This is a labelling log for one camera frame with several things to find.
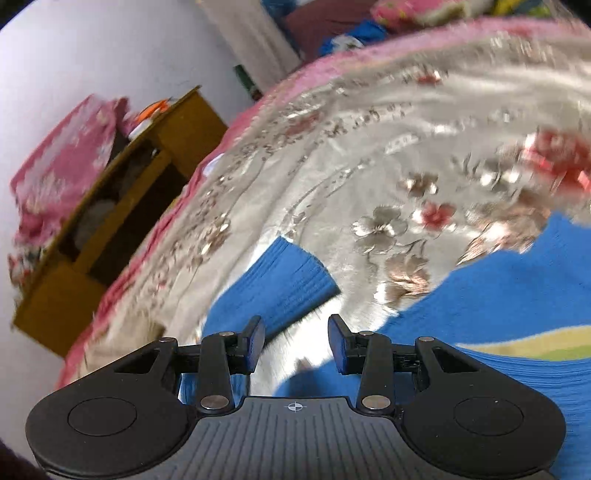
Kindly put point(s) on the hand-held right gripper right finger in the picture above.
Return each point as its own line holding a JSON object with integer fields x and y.
{"x": 336, "y": 344}

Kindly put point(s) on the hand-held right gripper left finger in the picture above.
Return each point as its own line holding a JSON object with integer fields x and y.
{"x": 253, "y": 344}

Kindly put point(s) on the blue knitted sweater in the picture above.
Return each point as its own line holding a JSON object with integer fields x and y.
{"x": 508, "y": 286}

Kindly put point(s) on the pile of colourful clothes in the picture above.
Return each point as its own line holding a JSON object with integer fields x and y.
{"x": 323, "y": 23}

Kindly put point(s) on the yellow wooden cabinet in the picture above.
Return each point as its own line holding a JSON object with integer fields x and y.
{"x": 51, "y": 300}

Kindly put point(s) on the silver floral bedspread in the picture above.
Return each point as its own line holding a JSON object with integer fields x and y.
{"x": 298, "y": 76}
{"x": 369, "y": 138}

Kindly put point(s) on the orange object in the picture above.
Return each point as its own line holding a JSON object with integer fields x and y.
{"x": 154, "y": 110}

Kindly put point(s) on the green bottle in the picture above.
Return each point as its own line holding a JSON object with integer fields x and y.
{"x": 244, "y": 81}

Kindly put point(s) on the pink floral cloth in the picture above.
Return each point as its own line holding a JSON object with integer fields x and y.
{"x": 69, "y": 147}

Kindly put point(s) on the white curtain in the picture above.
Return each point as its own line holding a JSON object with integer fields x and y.
{"x": 249, "y": 37}

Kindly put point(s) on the blue cloth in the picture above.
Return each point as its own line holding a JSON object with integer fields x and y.
{"x": 364, "y": 30}

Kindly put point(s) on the pink floral pillow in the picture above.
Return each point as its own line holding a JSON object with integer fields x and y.
{"x": 406, "y": 11}

